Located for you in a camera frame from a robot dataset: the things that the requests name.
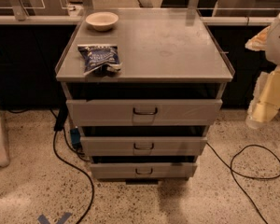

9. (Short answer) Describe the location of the black cable left floor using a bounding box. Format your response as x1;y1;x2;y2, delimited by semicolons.
49;108;95;224

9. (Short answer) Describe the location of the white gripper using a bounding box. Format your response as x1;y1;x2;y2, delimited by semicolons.
245;65;280;130

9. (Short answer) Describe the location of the black cable right floor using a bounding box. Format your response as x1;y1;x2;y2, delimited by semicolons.
206;142;280;224

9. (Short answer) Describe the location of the white ceramic bowl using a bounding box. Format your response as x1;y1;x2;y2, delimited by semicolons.
86;12;119;32

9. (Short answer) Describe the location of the grey middle drawer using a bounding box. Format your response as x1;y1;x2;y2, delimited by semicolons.
80;137;207;156

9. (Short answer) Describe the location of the grey metal drawer cabinet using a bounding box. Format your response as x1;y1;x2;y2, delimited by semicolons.
54;8;236;183

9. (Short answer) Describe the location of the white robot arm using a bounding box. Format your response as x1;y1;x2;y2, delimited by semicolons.
245;13;280;129

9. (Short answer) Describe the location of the blue chip bag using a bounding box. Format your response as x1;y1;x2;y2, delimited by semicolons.
77;44;122;76

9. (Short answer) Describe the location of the blue power adapter box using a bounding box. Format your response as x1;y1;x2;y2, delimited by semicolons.
70;128;81;148

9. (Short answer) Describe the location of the grey top drawer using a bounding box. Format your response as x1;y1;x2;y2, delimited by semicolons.
66;99;222;126

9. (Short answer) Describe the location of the black cable floor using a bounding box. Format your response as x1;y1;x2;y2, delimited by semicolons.
206;142;280;224
49;108;95;224

